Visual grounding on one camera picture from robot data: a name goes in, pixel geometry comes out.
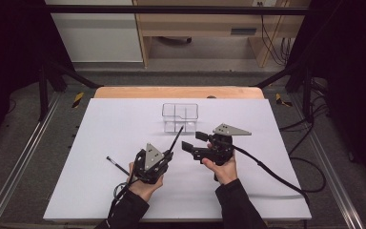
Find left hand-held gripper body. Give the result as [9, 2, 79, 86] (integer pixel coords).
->
[133, 142, 174, 185]

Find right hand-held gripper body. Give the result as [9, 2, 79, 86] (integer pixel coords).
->
[192, 123, 253, 166]

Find clear plastic organizer box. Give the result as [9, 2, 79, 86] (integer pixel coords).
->
[161, 102, 199, 134]

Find person's right hand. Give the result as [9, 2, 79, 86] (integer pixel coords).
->
[202, 154, 238, 186]

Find person's left hand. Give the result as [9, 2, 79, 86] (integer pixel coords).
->
[127, 162, 165, 203]

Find wooden table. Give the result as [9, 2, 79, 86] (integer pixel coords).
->
[93, 85, 265, 99]

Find white table board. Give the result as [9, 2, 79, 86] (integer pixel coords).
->
[42, 97, 313, 221]

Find yellow clamp, right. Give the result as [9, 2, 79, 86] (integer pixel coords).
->
[274, 93, 294, 108]

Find black metal stand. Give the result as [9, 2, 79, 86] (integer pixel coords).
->
[254, 60, 315, 123]
[37, 61, 104, 122]

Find light wooden desk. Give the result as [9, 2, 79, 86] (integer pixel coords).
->
[132, 0, 311, 69]

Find grey desk label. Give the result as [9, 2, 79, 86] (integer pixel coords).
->
[231, 28, 257, 36]

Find black metal crossbar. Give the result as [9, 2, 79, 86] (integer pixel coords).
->
[42, 4, 311, 16]

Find white cabinet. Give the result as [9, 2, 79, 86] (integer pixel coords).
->
[44, 0, 144, 63]

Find black curtain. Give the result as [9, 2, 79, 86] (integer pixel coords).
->
[0, 0, 74, 154]
[285, 0, 366, 195]

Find left hand-held gripper black cable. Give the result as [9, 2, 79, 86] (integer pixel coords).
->
[108, 160, 141, 220]

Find hand-held gripper black cable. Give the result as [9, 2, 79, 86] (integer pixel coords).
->
[232, 144, 311, 206]
[108, 160, 141, 220]

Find right hand-held gripper black cable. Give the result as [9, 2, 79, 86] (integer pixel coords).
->
[232, 144, 311, 206]

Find bundle of black floor cables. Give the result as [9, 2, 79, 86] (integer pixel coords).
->
[279, 77, 331, 156]

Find looped black floor cable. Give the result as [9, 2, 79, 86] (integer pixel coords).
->
[289, 156, 327, 194]

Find aluminium floor rail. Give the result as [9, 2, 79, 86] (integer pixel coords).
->
[0, 92, 63, 229]
[290, 94, 366, 229]

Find hanging black desk cables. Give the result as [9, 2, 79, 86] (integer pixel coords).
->
[256, 1, 295, 67]

